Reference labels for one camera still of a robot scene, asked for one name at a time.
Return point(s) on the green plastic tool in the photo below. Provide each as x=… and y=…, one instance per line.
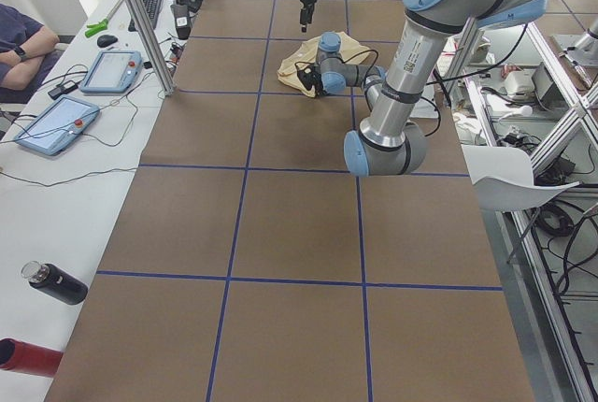
x=96, y=28

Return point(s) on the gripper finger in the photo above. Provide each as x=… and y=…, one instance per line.
x=305, y=22
x=310, y=90

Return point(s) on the red water bottle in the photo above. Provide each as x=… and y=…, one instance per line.
x=22, y=357

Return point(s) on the seated person forearm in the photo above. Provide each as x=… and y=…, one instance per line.
x=22, y=71

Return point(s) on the black keyboard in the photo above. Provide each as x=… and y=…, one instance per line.
x=153, y=9

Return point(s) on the blue teach pendant far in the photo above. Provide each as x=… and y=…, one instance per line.
x=113, y=71

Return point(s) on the beige long sleeve shirt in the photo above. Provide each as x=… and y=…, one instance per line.
x=303, y=65

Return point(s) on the blue teach pendant near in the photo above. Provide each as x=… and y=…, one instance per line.
x=58, y=126

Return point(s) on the white plastic chair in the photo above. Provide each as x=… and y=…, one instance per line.
x=503, y=178

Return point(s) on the blue teach pendant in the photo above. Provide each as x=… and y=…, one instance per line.
x=58, y=126
x=113, y=71

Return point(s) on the black computer mouse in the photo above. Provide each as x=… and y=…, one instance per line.
x=104, y=41

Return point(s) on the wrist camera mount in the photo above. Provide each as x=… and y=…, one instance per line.
x=306, y=78

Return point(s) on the black water bottle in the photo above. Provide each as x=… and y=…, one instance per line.
x=53, y=281

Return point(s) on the aluminium frame post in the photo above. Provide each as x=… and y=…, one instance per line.
x=151, y=44

